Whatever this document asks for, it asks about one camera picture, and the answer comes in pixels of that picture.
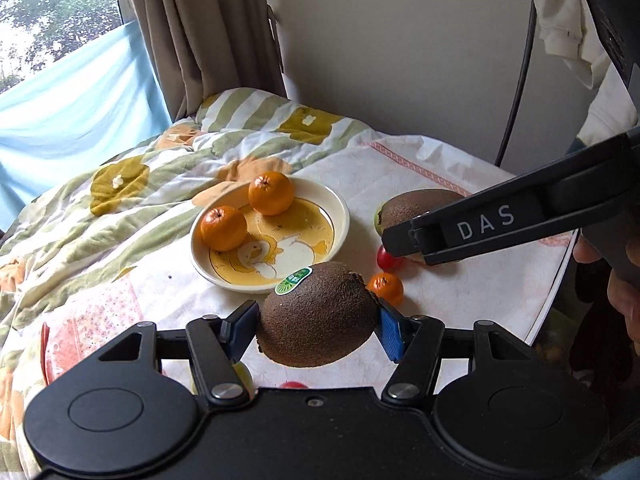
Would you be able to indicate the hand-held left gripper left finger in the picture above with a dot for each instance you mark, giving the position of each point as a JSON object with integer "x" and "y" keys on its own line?
{"x": 245, "y": 324}

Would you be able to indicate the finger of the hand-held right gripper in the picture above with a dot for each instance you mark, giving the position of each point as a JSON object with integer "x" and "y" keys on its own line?
{"x": 485, "y": 230}
{"x": 590, "y": 160}

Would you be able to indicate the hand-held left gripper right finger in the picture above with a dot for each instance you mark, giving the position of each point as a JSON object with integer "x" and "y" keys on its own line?
{"x": 390, "y": 331}

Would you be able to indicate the small orange mandarin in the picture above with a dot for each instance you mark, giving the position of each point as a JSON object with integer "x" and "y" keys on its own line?
{"x": 386, "y": 289}

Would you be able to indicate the brown kiwi with green sticker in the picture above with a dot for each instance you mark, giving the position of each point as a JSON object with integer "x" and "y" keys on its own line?
{"x": 315, "y": 320}

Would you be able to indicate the red cherry tomato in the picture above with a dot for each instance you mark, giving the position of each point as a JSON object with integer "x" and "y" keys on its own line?
{"x": 386, "y": 259}
{"x": 292, "y": 385}

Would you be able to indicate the cream bowl with yellow print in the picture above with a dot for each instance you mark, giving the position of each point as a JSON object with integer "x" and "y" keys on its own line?
{"x": 305, "y": 232}

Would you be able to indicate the person's right hand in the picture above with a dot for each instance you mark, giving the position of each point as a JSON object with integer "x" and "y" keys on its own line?
{"x": 626, "y": 310}

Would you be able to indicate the white cloth with pink border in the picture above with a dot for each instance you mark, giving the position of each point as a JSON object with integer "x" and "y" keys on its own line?
{"x": 480, "y": 295}

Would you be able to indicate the dark grey textured panel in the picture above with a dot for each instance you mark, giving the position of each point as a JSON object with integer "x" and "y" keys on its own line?
{"x": 617, "y": 15}

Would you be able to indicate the white hanging garment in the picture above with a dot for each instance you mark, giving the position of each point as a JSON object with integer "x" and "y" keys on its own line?
{"x": 560, "y": 10}

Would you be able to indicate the striped floral blanket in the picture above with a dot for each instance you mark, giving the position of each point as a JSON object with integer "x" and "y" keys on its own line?
{"x": 115, "y": 200}

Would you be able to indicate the person's blue trouser leg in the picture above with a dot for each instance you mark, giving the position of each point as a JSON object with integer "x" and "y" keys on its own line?
{"x": 622, "y": 470}

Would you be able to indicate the light blue cloth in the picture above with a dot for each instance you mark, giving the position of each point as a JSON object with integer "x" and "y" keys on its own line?
{"x": 75, "y": 105}

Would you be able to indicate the brown curtain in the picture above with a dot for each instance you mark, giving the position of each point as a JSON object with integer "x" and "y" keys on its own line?
{"x": 200, "y": 30}

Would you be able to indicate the window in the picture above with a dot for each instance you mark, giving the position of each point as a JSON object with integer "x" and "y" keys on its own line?
{"x": 55, "y": 5}

